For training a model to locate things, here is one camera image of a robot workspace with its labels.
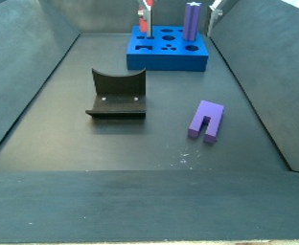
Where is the purple double-square block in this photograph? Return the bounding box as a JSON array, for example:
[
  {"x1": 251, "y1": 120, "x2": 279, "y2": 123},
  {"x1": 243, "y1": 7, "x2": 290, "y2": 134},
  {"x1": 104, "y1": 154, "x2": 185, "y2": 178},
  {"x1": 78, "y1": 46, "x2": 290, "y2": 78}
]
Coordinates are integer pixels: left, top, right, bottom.
[{"x1": 188, "y1": 100, "x2": 224, "y2": 144}]

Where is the blue foam shape board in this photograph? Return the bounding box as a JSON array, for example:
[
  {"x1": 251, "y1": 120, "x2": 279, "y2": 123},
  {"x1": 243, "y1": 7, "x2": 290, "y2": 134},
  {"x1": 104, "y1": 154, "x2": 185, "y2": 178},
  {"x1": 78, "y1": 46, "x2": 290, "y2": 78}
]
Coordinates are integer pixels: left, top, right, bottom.
[{"x1": 126, "y1": 26, "x2": 208, "y2": 72}]

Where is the purple star-shaped peg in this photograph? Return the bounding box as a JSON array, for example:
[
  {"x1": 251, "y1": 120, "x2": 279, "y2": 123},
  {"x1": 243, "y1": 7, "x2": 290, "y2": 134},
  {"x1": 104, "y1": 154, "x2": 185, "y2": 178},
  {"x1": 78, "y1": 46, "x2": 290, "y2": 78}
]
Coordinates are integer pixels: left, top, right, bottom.
[{"x1": 183, "y1": 2, "x2": 201, "y2": 41}]

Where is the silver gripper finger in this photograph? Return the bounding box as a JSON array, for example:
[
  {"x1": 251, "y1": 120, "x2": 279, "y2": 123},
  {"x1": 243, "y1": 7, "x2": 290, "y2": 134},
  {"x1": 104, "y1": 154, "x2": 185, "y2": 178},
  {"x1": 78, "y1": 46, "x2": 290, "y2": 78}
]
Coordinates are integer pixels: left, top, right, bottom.
[
  {"x1": 136, "y1": 0, "x2": 154, "y2": 38},
  {"x1": 207, "y1": 0, "x2": 223, "y2": 35}
]

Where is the red block peg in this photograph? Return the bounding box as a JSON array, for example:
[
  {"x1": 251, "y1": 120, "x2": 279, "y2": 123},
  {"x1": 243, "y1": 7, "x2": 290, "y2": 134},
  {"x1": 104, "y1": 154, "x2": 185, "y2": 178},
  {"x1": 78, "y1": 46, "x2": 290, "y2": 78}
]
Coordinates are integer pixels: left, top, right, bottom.
[{"x1": 137, "y1": 0, "x2": 154, "y2": 33}]

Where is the black curved stand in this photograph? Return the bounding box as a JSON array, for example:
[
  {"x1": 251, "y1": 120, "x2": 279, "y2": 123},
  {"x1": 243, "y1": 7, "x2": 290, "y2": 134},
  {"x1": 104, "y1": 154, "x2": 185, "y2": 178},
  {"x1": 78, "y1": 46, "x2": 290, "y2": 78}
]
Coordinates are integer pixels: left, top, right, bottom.
[{"x1": 85, "y1": 70, "x2": 145, "y2": 118}]

